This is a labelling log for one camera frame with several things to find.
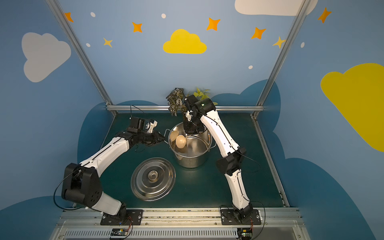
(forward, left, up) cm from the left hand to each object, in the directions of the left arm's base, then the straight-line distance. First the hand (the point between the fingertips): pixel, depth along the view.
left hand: (165, 137), depth 85 cm
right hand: (-1, -13, +6) cm, 14 cm away
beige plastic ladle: (+7, -7, -15) cm, 18 cm away
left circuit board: (-45, +19, -18) cm, 52 cm away
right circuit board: (-44, -43, -18) cm, 64 cm away
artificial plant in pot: (+26, -4, +5) cm, 27 cm away
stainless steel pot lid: (-19, +7, -17) cm, 26 cm away
